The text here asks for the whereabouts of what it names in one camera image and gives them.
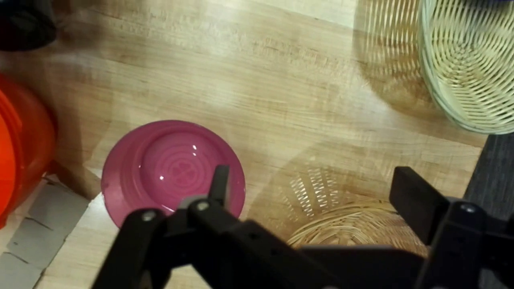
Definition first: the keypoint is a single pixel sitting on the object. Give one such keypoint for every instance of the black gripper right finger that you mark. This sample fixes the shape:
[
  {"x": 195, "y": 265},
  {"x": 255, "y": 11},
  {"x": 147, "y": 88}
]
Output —
[{"x": 460, "y": 241}]

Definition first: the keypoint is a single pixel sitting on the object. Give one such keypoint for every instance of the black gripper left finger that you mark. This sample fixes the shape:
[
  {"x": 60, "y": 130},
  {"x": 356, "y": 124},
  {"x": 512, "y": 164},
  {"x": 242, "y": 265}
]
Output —
[{"x": 161, "y": 234}]

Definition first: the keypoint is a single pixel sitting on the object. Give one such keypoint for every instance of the pink translucent plastic bowl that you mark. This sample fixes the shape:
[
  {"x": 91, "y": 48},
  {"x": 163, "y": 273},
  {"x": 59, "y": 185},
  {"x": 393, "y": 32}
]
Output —
[{"x": 161, "y": 165}]

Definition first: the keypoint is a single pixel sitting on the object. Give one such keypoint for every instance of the red plastic bowl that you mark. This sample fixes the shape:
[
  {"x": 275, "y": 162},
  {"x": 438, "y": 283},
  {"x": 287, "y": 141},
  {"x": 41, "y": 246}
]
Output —
[{"x": 22, "y": 149}]

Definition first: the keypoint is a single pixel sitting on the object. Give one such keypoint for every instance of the small brown wicker basket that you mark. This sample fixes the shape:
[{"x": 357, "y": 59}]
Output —
[{"x": 343, "y": 226}]

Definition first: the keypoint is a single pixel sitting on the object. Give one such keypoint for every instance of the pale round wicker basket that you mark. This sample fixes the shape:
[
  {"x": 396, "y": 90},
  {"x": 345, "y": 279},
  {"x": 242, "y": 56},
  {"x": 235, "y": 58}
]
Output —
[{"x": 471, "y": 64}]

